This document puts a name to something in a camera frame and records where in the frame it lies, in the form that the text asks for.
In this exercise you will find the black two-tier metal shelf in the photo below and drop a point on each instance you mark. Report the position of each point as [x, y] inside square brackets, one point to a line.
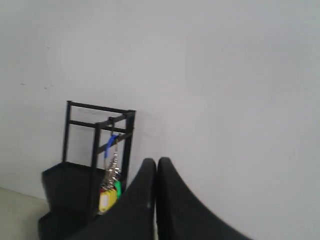
[71, 189]

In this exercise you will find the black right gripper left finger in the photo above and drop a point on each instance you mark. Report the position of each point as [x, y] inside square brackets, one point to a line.
[132, 216]

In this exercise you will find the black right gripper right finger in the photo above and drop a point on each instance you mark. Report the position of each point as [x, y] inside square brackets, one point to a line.
[180, 215]

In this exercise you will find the bunch of colourful key tags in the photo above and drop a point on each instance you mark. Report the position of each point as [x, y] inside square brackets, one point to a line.
[110, 187]

